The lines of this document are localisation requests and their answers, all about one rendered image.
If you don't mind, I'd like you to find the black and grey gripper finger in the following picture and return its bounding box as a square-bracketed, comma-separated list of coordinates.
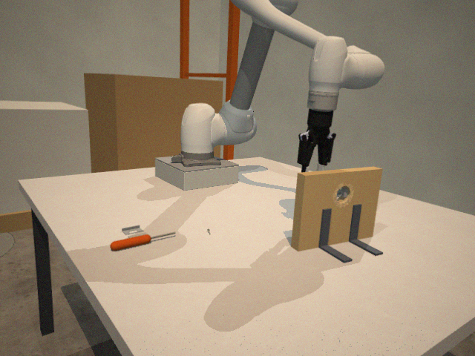
[317, 132, 336, 171]
[298, 131, 320, 172]

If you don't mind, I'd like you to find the orange-handled screwdriver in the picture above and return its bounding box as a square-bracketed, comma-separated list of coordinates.
[110, 232, 176, 251]

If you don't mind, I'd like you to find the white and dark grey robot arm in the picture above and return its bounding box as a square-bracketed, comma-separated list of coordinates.
[171, 0, 384, 167]

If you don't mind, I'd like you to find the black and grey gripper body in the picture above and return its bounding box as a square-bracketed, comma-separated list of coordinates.
[307, 109, 333, 143]

